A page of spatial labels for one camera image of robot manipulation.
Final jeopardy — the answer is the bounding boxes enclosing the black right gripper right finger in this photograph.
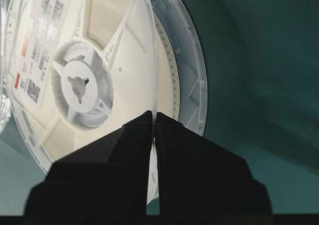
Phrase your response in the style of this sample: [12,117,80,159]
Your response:
[155,113,272,217]

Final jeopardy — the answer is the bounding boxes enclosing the clear zip bag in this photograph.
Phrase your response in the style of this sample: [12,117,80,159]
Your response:
[0,0,11,133]

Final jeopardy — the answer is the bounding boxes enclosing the white component reel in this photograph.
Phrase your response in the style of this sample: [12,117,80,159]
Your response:
[3,0,209,206]

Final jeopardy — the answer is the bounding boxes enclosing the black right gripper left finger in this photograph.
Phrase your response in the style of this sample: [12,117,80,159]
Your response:
[24,111,153,217]

